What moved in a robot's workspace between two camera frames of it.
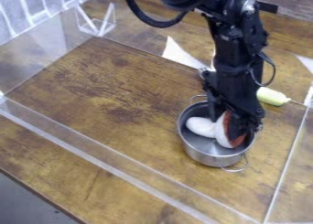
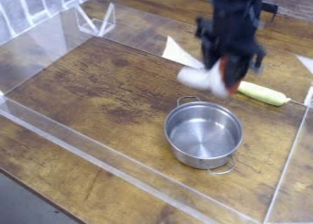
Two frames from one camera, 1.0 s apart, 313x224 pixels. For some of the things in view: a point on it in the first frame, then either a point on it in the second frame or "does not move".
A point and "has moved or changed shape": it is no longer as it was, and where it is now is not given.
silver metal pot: (207, 151) has moved or changed shape
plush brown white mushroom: (216, 129) → (208, 79)
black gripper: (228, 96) → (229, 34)
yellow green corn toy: (275, 97) does not move
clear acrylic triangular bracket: (96, 26) does not move
